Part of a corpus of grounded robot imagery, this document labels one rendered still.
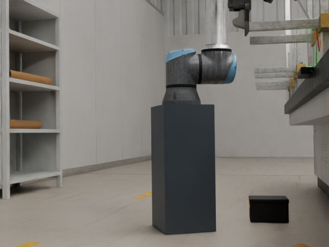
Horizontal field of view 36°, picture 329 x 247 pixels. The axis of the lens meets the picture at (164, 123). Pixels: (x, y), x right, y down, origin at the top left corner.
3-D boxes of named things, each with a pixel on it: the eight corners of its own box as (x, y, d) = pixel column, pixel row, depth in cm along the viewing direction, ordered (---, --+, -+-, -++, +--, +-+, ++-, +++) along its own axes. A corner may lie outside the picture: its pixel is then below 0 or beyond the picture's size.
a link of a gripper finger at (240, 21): (232, 36, 182) (233, 11, 182) (248, 36, 181) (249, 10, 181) (231, 34, 179) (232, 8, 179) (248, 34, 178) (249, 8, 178)
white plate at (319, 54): (321, 61, 170) (320, 33, 170) (313, 71, 195) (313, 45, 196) (322, 61, 170) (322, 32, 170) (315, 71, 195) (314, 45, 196)
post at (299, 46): (297, 102, 300) (296, 22, 301) (297, 102, 304) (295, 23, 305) (303, 102, 300) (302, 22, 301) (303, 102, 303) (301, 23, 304)
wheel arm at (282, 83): (255, 87, 351) (255, 81, 351) (255, 88, 354) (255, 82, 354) (319, 86, 342) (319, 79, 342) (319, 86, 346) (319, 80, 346)
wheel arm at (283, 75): (254, 79, 326) (254, 72, 326) (254, 80, 330) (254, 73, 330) (324, 77, 318) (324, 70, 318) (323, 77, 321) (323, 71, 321)
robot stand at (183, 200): (165, 234, 229) (163, 104, 231) (152, 225, 254) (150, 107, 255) (216, 231, 236) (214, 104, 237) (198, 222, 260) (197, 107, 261)
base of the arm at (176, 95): (168, 104, 234) (168, 83, 235) (157, 106, 253) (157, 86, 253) (206, 104, 239) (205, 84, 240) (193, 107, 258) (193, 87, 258)
